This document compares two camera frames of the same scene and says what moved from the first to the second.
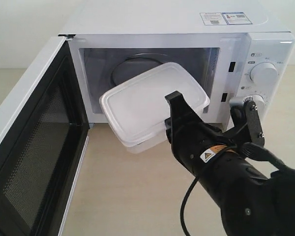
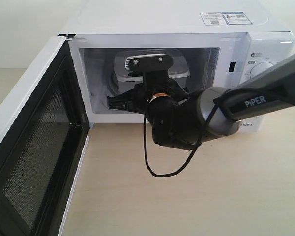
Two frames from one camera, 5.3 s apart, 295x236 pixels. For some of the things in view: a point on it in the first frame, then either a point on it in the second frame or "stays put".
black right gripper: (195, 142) -> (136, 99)
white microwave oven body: (234, 48) stays put
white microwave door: (38, 137) stays put
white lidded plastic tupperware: (135, 111) -> (180, 66)
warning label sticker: (221, 18) stays put
